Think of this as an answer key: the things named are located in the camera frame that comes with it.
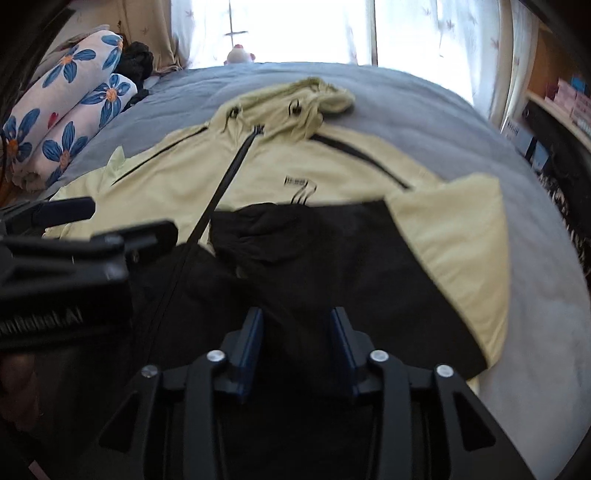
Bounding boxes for yellow and black hooded jacket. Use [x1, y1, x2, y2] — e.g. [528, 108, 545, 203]
[47, 78, 511, 379]

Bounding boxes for black clothing pile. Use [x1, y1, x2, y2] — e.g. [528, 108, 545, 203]
[114, 42, 153, 90]

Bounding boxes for grey bed blanket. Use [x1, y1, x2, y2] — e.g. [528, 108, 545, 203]
[61, 63, 590, 479]

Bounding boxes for lower floral rolled quilt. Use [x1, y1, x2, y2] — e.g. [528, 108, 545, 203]
[11, 73, 137, 192]

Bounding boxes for floral rolled quilt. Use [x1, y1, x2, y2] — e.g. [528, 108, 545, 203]
[11, 73, 137, 192]
[3, 30, 123, 165]

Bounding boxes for upper floral rolled quilt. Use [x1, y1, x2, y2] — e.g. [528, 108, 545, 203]
[3, 30, 123, 165]

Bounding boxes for white pink plush toy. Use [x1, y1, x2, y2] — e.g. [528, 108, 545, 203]
[224, 44, 256, 65]

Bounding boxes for beige patterned curtain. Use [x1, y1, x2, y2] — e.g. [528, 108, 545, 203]
[114, 0, 194, 74]

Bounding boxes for black white patterned cloth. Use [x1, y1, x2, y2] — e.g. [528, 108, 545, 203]
[538, 173, 590, 283]

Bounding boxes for pink storage boxes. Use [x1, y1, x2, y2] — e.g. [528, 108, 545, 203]
[545, 79, 591, 125]

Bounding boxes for white sheer curtain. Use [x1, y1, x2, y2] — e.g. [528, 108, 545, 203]
[171, 0, 539, 127]

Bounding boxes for wooden wall shelf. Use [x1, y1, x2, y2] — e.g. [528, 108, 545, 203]
[502, 17, 590, 153]

